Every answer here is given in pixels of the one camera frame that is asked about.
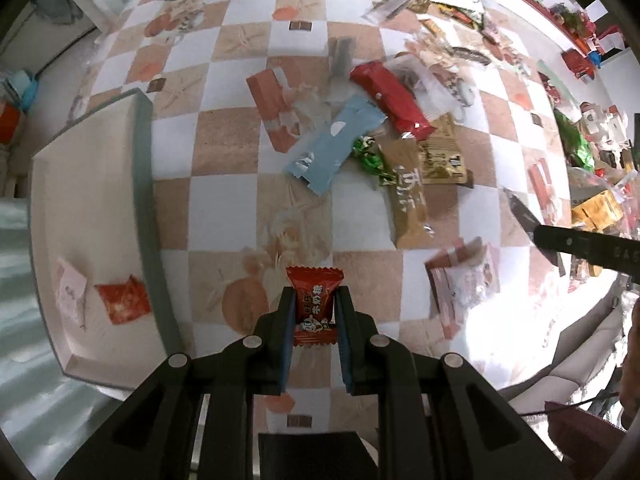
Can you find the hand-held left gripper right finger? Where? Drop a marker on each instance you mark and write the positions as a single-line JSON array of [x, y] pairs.
[[344, 345]]

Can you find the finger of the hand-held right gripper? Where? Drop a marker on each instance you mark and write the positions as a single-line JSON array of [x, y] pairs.
[[575, 240]]

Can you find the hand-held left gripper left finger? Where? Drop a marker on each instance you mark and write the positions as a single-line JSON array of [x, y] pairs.
[[286, 340]]

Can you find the red candy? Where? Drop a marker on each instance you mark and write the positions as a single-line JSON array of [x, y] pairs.
[[312, 300]]

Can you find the pink and white snack packet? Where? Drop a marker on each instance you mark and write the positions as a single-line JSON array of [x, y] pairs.
[[462, 285]]

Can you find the white tray with grey rim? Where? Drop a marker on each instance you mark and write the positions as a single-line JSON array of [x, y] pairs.
[[75, 210]]

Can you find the person's right forearm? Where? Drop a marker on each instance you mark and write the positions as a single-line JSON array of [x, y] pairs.
[[631, 390]]

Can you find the yellow snack box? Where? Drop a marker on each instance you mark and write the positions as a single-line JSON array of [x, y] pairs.
[[597, 210]]

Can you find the green foil snack bag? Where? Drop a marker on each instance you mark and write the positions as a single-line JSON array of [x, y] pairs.
[[575, 142]]

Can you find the grey sofa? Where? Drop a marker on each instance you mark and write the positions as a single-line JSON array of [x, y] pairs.
[[585, 355]]

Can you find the dark gold snack packet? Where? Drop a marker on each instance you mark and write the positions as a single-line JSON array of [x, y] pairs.
[[445, 155]]

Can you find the tan snack packet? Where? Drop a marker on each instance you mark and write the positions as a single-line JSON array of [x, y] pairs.
[[407, 200]]

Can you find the red square snack packet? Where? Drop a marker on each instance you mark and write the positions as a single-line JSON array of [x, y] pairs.
[[122, 302]]

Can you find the green foil candy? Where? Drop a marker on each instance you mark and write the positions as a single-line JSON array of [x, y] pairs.
[[370, 157]]

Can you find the light blue snack packet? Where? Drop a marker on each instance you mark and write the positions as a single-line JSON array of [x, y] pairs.
[[330, 150]]

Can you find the maroon clothing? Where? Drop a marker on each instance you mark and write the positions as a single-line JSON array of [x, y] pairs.
[[585, 440]]

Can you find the clear plastic snack bag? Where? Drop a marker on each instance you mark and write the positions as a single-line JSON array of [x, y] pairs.
[[430, 85]]

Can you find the pale pink snack packet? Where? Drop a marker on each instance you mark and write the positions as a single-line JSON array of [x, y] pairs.
[[70, 290]]

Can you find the long red snack packet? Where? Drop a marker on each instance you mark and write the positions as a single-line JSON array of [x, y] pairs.
[[392, 100]]

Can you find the clear plastic wrapper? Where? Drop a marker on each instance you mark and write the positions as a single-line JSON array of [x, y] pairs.
[[312, 107]]

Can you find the pile of assorted snack packets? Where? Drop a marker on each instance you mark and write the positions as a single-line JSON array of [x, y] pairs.
[[450, 10]]

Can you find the grey snack packet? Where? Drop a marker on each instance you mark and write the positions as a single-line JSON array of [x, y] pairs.
[[341, 55]]

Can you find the orange container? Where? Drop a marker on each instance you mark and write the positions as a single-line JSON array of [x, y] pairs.
[[10, 122]]

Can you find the blue plastic bag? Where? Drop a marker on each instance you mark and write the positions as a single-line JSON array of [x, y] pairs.
[[22, 87]]

